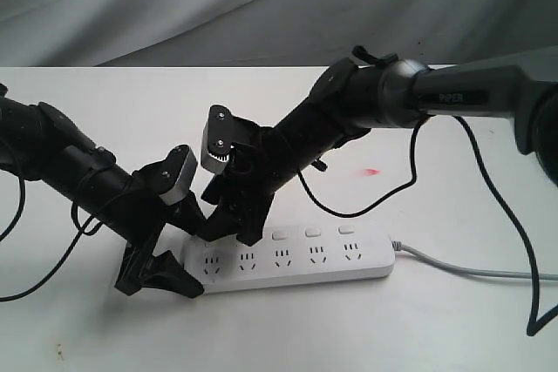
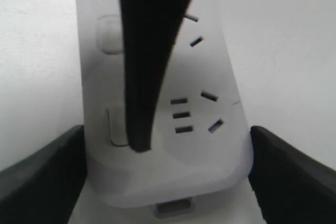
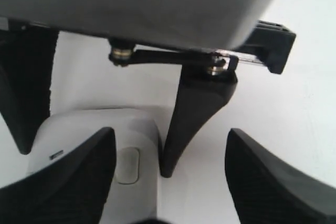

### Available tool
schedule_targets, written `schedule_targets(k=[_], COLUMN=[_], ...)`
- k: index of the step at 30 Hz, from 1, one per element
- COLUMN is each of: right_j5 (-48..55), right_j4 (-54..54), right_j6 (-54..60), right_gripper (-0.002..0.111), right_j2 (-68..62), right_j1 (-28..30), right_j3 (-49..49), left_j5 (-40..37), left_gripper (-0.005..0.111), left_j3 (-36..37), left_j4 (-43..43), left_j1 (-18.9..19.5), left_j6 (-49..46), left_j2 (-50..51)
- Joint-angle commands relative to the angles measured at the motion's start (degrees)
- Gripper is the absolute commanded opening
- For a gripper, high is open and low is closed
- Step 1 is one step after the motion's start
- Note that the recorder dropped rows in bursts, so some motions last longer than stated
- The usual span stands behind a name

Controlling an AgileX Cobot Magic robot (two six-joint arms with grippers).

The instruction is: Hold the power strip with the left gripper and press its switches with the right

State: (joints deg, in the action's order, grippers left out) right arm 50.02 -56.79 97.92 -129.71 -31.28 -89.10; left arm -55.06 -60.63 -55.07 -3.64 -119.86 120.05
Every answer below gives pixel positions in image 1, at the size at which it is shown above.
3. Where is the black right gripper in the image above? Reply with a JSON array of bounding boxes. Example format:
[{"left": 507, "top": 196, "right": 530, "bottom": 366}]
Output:
[{"left": 196, "top": 118, "right": 301, "bottom": 247}]

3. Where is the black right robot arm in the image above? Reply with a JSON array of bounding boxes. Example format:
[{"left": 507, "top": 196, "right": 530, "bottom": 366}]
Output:
[{"left": 197, "top": 46, "right": 557, "bottom": 246}]

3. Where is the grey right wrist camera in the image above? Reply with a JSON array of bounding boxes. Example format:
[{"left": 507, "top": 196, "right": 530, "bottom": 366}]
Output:
[{"left": 201, "top": 105, "right": 259, "bottom": 174}]

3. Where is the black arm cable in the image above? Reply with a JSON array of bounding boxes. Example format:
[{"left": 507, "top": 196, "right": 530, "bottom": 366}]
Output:
[
  {"left": 297, "top": 110, "right": 558, "bottom": 337},
  {"left": 0, "top": 134, "right": 132, "bottom": 304}
]

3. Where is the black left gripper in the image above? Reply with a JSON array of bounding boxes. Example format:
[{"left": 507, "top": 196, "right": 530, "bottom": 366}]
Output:
[{"left": 115, "top": 161, "right": 207, "bottom": 299}]

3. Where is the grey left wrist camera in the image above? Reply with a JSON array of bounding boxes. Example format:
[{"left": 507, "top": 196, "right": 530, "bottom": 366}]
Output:
[{"left": 153, "top": 145, "right": 198, "bottom": 206}]

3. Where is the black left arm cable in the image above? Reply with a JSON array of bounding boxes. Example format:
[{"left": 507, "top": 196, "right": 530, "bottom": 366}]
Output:
[{"left": 0, "top": 134, "right": 132, "bottom": 304}]

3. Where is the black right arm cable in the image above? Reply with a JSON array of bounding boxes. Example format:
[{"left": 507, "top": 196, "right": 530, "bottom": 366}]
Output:
[{"left": 297, "top": 110, "right": 558, "bottom": 337}]

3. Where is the grey power cable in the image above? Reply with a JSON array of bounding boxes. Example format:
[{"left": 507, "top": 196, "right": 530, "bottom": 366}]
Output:
[{"left": 391, "top": 240, "right": 558, "bottom": 281}]

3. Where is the grey fabric backdrop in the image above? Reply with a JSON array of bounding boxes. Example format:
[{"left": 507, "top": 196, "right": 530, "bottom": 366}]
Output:
[{"left": 1, "top": 0, "right": 557, "bottom": 66}]

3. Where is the white five-outlet power strip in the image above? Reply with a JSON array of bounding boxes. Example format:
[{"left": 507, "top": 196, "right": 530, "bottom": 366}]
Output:
[{"left": 180, "top": 220, "right": 395, "bottom": 294}]

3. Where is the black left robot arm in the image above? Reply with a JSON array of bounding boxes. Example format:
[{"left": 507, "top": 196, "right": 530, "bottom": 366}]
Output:
[{"left": 1, "top": 97, "right": 205, "bottom": 298}]

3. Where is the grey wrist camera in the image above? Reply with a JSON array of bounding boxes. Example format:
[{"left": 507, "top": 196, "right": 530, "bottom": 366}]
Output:
[
  {"left": 153, "top": 145, "right": 198, "bottom": 206},
  {"left": 201, "top": 105, "right": 259, "bottom": 174}
]

